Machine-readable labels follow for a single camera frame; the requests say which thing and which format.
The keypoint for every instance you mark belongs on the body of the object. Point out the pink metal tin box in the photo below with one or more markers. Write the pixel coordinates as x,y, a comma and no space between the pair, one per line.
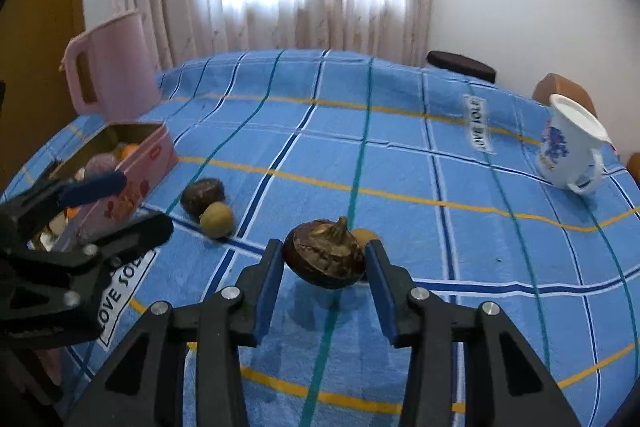
150,162

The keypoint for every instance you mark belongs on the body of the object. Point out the orange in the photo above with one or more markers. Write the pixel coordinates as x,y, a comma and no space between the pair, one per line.
129,150
72,210

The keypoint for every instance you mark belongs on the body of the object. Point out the small brown longan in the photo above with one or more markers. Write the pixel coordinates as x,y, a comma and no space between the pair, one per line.
367,236

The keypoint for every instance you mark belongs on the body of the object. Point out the dark purple mangosteen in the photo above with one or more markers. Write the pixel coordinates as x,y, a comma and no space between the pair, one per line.
322,257

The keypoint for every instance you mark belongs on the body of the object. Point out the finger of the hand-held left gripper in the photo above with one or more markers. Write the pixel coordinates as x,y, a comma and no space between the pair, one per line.
135,234
95,187

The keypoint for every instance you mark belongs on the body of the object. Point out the dark brown passion fruit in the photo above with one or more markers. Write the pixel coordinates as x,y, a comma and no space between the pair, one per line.
200,194

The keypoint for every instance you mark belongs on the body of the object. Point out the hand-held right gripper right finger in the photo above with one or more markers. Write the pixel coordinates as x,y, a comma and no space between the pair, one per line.
384,297

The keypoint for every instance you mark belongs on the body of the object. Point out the blue plaid tablecloth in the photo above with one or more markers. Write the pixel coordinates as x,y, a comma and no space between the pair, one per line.
400,167

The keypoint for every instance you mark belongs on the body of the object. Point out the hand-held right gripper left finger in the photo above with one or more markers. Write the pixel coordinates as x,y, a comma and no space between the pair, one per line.
270,292

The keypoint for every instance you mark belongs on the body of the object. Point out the small yellow-green round fruit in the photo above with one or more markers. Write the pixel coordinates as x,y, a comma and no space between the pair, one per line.
217,221

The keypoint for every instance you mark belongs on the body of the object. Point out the dark round stool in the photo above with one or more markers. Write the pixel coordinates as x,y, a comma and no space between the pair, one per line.
460,64

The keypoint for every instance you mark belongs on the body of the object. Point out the cut purple yam piece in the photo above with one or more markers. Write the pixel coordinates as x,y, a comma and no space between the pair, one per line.
102,166

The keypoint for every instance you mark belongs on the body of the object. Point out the pink plastic pitcher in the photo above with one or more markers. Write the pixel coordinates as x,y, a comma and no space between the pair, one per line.
120,67

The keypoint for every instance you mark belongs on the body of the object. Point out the white mug with blue print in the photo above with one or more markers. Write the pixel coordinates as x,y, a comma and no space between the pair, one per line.
567,147

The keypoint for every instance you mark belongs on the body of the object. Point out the wooden door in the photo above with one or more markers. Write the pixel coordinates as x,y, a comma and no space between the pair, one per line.
40,32

